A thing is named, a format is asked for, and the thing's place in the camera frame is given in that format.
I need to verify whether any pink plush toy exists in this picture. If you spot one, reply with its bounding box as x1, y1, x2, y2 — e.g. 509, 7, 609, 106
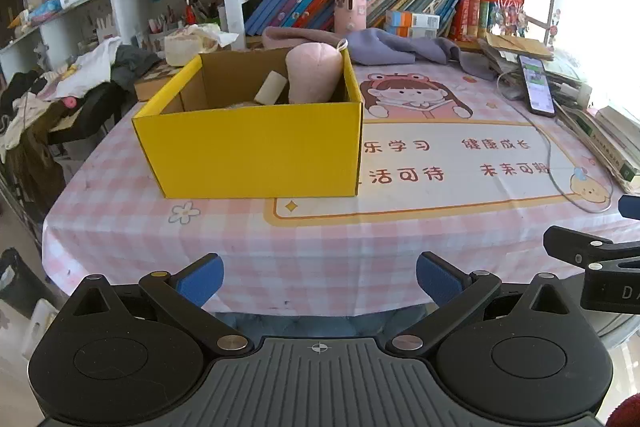
285, 42, 343, 104

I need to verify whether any stack of books right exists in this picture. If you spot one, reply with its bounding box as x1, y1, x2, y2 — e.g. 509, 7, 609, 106
555, 104, 639, 195

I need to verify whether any pink checkered tablecloth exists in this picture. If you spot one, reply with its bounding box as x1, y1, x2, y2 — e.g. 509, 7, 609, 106
42, 118, 639, 315

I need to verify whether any black smartphone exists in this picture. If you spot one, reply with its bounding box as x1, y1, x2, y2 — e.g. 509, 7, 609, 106
518, 55, 555, 117

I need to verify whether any cartoon printed desk mat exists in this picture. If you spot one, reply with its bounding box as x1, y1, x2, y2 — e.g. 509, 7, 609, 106
265, 63, 614, 227

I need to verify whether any yellow cardboard box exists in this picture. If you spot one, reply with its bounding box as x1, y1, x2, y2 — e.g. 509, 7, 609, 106
132, 49, 363, 199

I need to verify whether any wooden chess box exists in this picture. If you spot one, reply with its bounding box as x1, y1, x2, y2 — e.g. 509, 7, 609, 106
134, 62, 181, 102

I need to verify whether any white rectangular block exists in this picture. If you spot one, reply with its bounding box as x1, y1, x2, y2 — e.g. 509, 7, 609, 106
253, 70, 288, 105

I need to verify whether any pile of clothes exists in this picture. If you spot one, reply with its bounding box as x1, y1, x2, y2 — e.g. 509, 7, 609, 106
1, 37, 160, 212

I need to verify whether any red book box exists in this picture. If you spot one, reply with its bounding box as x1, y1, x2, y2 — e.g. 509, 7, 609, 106
448, 0, 525, 42

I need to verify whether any white tissue pack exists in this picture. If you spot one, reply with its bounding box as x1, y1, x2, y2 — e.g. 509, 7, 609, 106
164, 23, 239, 67

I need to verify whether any purple cloth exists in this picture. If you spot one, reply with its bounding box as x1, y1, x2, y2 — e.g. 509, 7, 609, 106
346, 28, 497, 80

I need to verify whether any pink cloth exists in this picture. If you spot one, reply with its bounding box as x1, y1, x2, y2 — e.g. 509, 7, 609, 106
262, 26, 343, 49

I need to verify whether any orange blue small box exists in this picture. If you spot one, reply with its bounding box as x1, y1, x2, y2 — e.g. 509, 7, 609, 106
384, 11, 440, 38

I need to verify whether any pink cylindrical container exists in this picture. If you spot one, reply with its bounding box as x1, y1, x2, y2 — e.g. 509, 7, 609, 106
334, 0, 367, 36

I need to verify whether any white charging cable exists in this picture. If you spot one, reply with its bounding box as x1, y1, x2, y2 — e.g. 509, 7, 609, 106
496, 68, 615, 215

